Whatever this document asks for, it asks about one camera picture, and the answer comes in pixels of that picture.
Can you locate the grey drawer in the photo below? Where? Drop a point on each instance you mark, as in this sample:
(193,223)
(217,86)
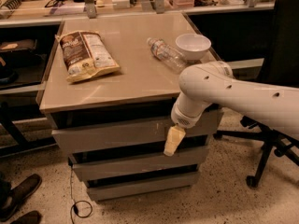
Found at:
(144,186)
(114,134)
(140,164)

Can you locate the black hair brush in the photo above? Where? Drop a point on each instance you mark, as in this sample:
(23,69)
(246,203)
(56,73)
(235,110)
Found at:
(8,8)

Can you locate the white bowl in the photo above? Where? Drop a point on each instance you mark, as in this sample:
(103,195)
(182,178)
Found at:
(193,46)

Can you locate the clear plastic water bottle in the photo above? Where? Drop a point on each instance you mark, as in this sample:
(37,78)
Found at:
(170,56)

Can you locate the brown chip bag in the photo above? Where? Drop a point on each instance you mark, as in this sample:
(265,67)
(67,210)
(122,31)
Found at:
(85,56)

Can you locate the grey bottom drawer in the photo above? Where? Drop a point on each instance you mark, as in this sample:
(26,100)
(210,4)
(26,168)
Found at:
(144,186)

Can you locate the black office chair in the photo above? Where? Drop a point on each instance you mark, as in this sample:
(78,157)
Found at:
(280,67)

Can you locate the grey drawer cabinet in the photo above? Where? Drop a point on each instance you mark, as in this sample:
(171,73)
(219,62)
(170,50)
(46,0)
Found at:
(143,88)

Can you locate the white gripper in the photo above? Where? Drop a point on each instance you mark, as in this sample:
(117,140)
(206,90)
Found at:
(184,118)

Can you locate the grey middle drawer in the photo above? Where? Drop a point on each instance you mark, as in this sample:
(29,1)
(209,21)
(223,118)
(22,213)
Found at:
(140,164)

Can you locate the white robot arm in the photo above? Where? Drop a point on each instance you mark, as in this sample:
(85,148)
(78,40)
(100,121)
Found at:
(204,84)

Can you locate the grey top drawer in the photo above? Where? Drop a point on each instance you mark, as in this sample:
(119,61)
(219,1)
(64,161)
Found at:
(114,134)

